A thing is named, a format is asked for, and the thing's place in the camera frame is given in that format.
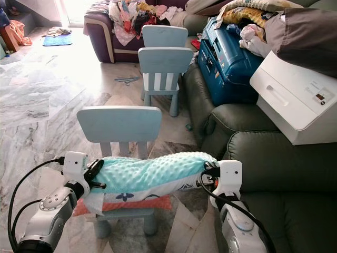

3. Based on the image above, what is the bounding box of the teal dotted pillow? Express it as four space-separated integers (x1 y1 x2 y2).
88 152 218 216

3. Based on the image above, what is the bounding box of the grey-green leather sofa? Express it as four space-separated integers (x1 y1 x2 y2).
211 131 337 253
182 63 277 156

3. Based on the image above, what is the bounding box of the light blue child chair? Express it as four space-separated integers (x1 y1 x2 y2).
138 47 194 118
77 106 163 239
141 25 189 49

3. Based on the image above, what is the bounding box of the red flat seat cushion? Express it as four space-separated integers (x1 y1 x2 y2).
73 195 173 217

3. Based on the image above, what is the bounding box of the blue hard-shell suitcase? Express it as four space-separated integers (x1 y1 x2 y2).
197 17 265 106

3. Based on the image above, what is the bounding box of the blue floor mat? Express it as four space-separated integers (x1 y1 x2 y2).
42 34 73 47

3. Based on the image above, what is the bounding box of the white and pink cloth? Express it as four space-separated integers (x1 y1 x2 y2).
240 24 274 57

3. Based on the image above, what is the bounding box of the crumpled pale cloth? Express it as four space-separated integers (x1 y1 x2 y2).
41 27 72 37

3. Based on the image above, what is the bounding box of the pile of mixed clothes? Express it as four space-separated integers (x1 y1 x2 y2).
108 0 185 47

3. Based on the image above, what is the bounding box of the brown wooden furniture piece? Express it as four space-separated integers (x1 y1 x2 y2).
2 25 22 52

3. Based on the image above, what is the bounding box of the orange cloth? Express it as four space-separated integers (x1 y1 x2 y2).
8 20 32 46

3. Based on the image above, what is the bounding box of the yellow patterned blanket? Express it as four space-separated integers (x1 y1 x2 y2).
216 0 303 28

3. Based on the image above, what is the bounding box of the beige cushion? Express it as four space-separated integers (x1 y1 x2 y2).
185 0 237 15

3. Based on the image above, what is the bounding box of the grey-brown cushion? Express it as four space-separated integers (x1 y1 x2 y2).
264 7 337 80

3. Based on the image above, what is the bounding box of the dark blue bag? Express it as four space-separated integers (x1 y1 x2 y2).
0 8 11 28

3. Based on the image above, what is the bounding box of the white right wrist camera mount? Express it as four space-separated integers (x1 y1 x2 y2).
220 160 243 197

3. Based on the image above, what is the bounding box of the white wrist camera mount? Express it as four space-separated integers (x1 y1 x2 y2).
220 160 243 197
63 152 89 186

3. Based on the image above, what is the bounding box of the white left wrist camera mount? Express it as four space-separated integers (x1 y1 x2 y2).
63 152 89 186

